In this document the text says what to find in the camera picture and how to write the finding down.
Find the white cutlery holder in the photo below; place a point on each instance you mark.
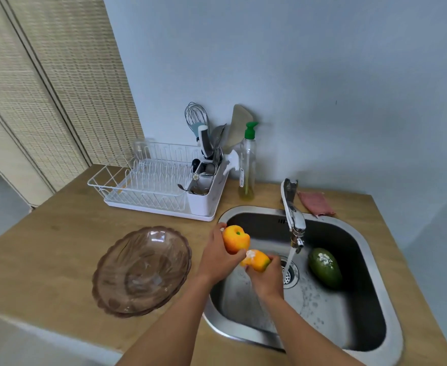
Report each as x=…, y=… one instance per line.
x=202, y=201

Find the person's right forearm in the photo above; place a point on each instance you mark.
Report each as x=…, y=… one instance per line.
x=307, y=335

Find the person's left thumb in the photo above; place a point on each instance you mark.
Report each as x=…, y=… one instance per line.
x=219, y=226

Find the stainless steel sink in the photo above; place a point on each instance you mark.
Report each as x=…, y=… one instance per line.
x=357, y=285

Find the pink cloth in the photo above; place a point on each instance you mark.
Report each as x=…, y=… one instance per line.
x=317, y=203

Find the orange yellow peach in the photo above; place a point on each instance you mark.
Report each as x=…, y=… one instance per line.
x=235, y=238

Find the brown glass bowl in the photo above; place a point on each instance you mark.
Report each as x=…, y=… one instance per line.
x=141, y=272

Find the beige cutting board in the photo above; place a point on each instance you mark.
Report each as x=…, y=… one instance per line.
x=238, y=125

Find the clear drinking glass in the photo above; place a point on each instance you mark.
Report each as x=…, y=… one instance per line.
x=139, y=150

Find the metal whisk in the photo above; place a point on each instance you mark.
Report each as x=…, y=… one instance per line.
x=197, y=114

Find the person's left forearm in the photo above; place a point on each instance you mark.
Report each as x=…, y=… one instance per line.
x=170, y=323

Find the white drip tray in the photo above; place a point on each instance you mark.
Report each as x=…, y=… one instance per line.
x=162, y=210

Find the clear soap bottle green pump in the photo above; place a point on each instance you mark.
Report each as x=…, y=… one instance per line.
x=247, y=163

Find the metal sink drain strainer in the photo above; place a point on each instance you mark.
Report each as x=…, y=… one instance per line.
x=290, y=272

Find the woven bamboo folding screen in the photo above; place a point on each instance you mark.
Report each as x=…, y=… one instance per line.
x=44, y=91

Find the person's right thumb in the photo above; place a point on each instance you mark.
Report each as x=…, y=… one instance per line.
x=275, y=259

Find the chrome faucet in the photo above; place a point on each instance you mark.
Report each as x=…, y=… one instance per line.
x=293, y=213

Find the person's right hand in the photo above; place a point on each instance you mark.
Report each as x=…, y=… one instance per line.
x=270, y=280

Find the person's left hand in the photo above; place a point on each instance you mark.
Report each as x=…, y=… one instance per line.
x=212, y=259

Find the green mango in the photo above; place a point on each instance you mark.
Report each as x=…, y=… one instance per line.
x=324, y=267

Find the yellow orange mango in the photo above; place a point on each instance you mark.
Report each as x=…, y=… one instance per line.
x=257, y=260

